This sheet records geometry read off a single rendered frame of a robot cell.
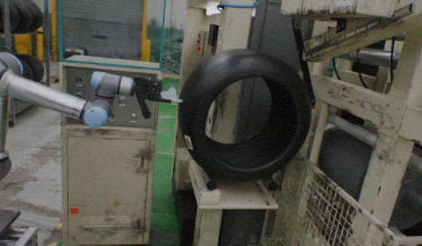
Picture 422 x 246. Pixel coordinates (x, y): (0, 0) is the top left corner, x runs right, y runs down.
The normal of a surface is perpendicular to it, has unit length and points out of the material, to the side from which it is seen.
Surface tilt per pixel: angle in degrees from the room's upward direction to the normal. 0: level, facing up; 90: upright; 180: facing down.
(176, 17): 90
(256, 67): 79
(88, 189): 90
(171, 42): 90
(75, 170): 90
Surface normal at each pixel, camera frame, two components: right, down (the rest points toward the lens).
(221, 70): -0.23, -0.39
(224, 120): 0.19, 0.30
